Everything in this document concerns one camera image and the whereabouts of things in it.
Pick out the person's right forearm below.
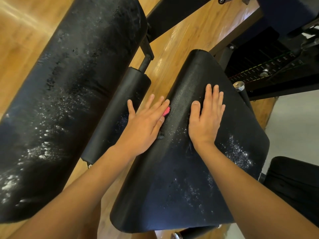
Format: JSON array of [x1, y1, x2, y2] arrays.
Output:
[[197, 143, 319, 239]]

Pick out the person's left hand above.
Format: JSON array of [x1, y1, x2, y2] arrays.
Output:
[[116, 94, 171, 158]]

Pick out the person's right hand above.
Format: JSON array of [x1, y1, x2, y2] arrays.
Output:
[[188, 84, 226, 153]]

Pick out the person's left forearm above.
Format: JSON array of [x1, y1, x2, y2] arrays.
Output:
[[7, 146, 133, 239]]

